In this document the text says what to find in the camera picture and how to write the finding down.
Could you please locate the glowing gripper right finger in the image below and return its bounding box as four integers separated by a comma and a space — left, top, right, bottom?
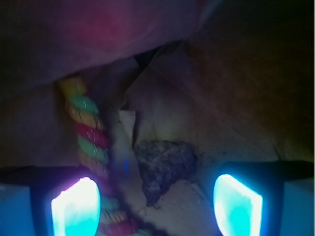
213, 161, 315, 236

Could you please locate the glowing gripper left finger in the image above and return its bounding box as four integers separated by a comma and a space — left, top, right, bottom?
0, 166, 101, 236

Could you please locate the grey brown rock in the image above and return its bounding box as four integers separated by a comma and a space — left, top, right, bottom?
134, 140, 197, 207

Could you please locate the brown paper bag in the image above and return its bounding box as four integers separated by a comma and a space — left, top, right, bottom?
0, 0, 315, 236

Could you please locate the multicolour twisted rope toy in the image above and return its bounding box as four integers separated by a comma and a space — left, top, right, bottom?
57, 75, 153, 236

